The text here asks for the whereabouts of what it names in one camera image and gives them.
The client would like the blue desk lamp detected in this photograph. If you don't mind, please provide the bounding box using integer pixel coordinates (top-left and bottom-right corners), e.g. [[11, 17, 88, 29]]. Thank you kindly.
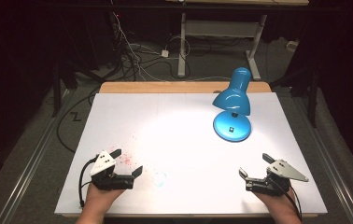
[[211, 66, 253, 143]]

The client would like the person's left hand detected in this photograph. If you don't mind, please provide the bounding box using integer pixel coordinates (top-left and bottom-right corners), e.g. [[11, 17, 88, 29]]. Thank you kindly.
[[82, 182, 126, 217]]

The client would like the tangle of floor cables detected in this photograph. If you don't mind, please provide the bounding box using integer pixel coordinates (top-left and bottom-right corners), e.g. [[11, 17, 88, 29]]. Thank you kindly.
[[107, 11, 180, 82]]

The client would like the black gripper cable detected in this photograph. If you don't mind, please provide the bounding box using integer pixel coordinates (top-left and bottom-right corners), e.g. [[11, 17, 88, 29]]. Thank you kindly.
[[78, 156, 100, 209], [269, 177, 304, 222]]

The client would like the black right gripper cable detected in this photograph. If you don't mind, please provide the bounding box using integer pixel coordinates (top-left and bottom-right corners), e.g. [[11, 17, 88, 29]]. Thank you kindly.
[[269, 177, 304, 222]]

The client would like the person's right hand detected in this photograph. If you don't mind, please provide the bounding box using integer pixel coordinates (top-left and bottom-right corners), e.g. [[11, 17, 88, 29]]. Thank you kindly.
[[253, 186, 302, 219]]

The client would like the metal floor rail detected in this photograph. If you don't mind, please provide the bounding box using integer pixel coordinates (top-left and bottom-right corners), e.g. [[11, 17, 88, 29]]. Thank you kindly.
[[288, 91, 353, 224], [0, 88, 74, 224]]

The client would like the white lamp cable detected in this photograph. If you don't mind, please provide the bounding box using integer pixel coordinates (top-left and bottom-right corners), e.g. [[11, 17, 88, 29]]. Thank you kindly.
[[152, 75, 233, 83]]

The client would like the white table cover sheet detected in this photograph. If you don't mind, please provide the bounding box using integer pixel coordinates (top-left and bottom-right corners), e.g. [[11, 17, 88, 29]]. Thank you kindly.
[[54, 92, 328, 217]]

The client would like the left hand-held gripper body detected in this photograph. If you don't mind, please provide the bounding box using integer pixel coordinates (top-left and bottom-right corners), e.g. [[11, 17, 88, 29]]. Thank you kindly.
[[89, 150, 135, 191]]

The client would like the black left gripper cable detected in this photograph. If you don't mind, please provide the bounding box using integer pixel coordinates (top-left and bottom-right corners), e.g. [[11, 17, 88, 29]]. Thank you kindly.
[[78, 156, 100, 209]]

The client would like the white power strip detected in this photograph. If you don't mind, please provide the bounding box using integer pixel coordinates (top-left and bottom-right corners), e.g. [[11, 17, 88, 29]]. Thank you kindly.
[[286, 40, 300, 53]]

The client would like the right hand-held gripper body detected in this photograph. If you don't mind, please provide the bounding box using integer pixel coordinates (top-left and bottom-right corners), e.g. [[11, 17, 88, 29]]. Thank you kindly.
[[245, 159, 310, 197]]

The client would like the wooden table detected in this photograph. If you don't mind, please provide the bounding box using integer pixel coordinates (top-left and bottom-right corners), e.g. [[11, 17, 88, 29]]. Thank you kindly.
[[62, 81, 319, 218]]

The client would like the black looped floor cable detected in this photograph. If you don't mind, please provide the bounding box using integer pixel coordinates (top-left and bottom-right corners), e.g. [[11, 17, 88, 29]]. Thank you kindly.
[[55, 90, 102, 154]]

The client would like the white metal desk frame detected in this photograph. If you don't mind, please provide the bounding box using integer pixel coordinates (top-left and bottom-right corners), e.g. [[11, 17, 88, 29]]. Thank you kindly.
[[166, 0, 310, 80]]

